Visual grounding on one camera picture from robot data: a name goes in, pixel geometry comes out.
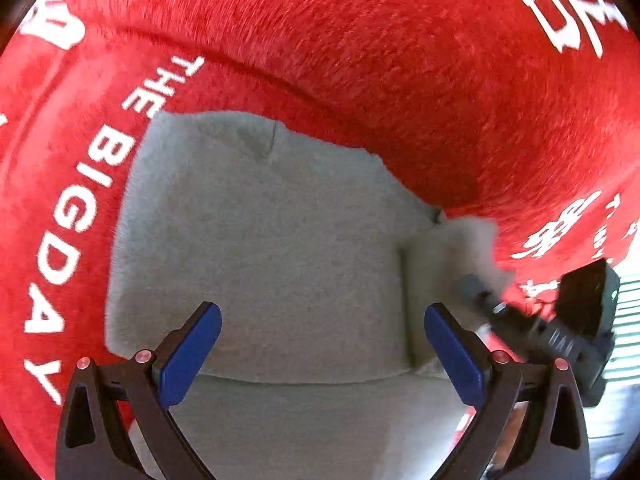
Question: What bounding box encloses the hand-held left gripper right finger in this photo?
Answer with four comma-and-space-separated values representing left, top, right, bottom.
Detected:
424, 302, 592, 480

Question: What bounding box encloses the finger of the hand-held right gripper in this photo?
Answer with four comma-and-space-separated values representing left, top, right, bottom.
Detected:
457, 274, 543, 346

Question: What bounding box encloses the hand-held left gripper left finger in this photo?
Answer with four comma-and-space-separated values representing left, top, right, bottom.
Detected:
55, 301, 223, 480

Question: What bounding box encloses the grey knit garment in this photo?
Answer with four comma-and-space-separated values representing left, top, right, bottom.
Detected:
102, 110, 517, 480

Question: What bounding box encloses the white green striped fabric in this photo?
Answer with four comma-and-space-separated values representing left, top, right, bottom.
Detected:
587, 272, 640, 461

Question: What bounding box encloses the red printed blanket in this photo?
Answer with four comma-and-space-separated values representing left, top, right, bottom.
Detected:
0, 0, 640, 480

